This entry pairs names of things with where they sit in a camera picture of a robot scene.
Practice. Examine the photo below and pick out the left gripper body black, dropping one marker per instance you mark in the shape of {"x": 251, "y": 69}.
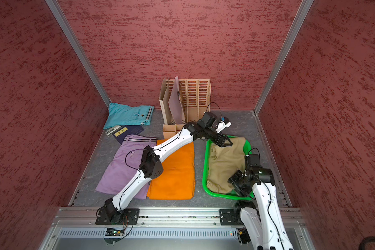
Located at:
{"x": 211, "y": 133}

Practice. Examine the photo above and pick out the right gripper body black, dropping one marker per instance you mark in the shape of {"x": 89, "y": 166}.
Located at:
{"x": 240, "y": 182}

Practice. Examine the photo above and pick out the beige long pants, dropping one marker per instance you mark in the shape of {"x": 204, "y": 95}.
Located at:
{"x": 223, "y": 163}

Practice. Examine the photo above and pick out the green plastic basket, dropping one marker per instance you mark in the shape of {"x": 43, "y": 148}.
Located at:
{"x": 233, "y": 195}

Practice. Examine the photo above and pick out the orange cloth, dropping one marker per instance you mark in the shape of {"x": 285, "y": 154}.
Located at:
{"x": 177, "y": 182}

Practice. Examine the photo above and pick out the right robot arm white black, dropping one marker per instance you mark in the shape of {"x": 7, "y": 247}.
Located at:
{"x": 264, "y": 223}

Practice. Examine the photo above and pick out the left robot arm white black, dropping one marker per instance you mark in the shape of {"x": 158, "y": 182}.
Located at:
{"x": 150, "y": 168}

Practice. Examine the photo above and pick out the folded teal shirt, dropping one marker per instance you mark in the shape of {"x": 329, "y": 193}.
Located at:
{"x": 124, "y": 115}

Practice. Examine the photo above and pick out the folded purple shorts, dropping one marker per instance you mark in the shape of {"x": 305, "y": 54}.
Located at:
{"x": 125, "y": 164}

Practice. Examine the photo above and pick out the lilac paper folder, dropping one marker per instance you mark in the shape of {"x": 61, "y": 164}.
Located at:
{"x": 175, "y": 104}

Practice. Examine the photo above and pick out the beige desk file organizer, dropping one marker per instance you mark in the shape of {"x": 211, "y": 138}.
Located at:
{"x": 194, "y": 96}

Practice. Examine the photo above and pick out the cardboard sheet in organizer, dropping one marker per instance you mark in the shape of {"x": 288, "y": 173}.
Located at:
{"x": 163, "y": 100}

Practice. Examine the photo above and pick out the dark blue book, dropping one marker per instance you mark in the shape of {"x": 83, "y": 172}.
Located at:
{"x": 119, "y": 133}

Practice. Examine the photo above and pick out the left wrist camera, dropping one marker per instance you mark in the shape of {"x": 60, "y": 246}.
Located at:
{"x": 223, "y": 124}

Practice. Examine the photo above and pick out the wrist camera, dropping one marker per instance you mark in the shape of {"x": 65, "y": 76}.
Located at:
{"x": 252, "y": 161}
{"x": 223, "y": 124}

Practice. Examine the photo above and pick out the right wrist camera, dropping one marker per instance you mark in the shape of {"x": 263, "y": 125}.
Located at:
{"x": 252, "y": 161}

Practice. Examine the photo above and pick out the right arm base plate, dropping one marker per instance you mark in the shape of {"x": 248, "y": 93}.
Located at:
{"x": 230, "y": 217}

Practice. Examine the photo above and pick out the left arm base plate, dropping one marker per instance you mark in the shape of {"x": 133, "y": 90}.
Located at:
{"x": 128, "y": 217}

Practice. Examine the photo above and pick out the right aluminium corner post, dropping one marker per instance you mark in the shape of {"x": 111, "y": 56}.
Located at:
{"x": 297, "y": 23}

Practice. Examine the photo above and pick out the aluminium corner post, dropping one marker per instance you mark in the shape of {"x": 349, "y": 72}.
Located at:
{"x": 297, "y": 23}
{"x": 77, "y": 47}

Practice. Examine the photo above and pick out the left aluminium corner post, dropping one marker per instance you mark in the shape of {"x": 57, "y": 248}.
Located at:
{"x": 77, "y": 47}

